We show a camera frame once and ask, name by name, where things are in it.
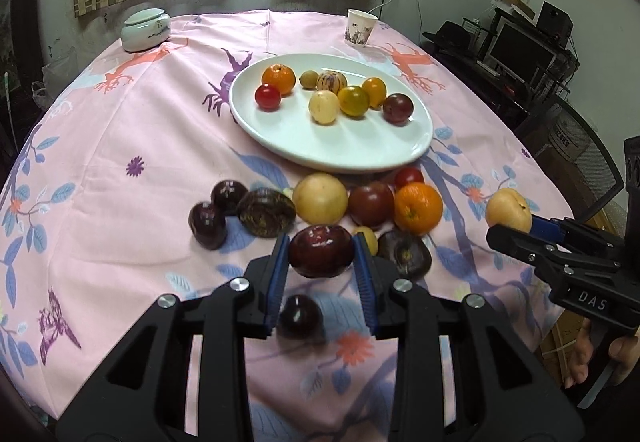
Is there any pale peach round fruit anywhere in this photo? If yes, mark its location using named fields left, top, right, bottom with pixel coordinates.
left=485, top=188, right=533, bottom=234

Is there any green yellow tomato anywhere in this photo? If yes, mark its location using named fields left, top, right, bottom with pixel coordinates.
left=337, top=85, right=371, bottom=118

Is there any yellow orange tomato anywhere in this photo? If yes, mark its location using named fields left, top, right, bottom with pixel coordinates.
left=361, top=77, right=387, bottom=109

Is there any pink printed tablecloth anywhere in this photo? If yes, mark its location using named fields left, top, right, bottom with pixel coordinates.
left=0, top=11, right=588, bottom=442

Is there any white lidded ceramic jar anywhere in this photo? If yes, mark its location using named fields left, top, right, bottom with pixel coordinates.
left=120, top=8, right=172, bottom=53

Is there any striped pepino melon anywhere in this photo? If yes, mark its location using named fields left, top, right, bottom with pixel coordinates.
left=317, top=70, right=347, bottom=95

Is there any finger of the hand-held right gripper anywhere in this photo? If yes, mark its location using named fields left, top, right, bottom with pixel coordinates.
left=530, top=216, right=626, bottom=265
left=486, top=223, right=623, bottom=293

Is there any dark brown passion fruit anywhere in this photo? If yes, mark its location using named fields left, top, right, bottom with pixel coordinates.
left=237, top=188, right=297, bottom=239

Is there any printed paper cup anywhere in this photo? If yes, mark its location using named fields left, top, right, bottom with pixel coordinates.
left=344, top=8, right=379, bottom=48

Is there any small cardboard box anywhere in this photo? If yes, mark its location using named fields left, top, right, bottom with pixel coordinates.
left=495, top=0, right=536, bottom=18

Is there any black speaker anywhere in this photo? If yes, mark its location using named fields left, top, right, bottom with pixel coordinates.
left=537, top=1, right=573, bottom=40

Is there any dark red tomato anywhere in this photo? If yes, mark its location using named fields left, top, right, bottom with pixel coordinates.
left=347, top=182, right=397, bottom=229

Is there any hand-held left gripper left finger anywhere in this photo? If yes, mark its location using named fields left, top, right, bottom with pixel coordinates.
left=56, top=234, right=292, bottom=442

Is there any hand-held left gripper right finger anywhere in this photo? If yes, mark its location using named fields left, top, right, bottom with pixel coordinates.
left=351, top=232, right=586, bottom=442

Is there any computer monitor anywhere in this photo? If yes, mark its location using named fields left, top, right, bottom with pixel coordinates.
left=487, top=17, right=558, bottom=78

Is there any orange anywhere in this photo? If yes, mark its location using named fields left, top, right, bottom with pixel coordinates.
left=261, top=63, right=297, bottom=96
left=394, top=182, right=444, bottom=236

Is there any white oval plate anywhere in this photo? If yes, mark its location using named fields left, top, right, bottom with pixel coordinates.
left=228, top=53, right=434, bottom=174

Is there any white plastic bag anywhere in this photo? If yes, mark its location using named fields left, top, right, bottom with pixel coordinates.
left=31, top=47, right=81, bottom=110

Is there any person's right hand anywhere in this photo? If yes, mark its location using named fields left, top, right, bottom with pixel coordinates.
left=564, top=319, right=640, bottom=389

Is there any pale yellow round fruit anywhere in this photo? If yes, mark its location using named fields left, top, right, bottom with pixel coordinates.
left=308, top=90, right=341, bottom=125

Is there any dark purple round fruit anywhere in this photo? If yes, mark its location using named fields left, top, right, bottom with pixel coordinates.
left=376, top=229, right=433, bottom=281

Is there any large yellow passion fruit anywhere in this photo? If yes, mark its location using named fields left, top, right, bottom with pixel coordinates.
left=292, top=173, right=349, bottom=226

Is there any small red tomato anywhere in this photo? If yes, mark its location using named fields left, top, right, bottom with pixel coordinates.
left=254, top=84, right=281, bottom=112
left=393, top=166, right=426, bottom=190

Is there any large cardboard box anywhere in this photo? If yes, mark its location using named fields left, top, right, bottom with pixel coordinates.
left=537, top=309, right=596, bottom=373

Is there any black hat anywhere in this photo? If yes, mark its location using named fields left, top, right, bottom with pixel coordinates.
left=422, top=21, right=473, bottom=53

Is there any black computer desk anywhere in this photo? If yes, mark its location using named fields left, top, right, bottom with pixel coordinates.
left=465, top=7, right=581, bottom=123

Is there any black mesh chair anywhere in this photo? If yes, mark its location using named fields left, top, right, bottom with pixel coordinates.
left=515, top=97, right=626, bottom=223

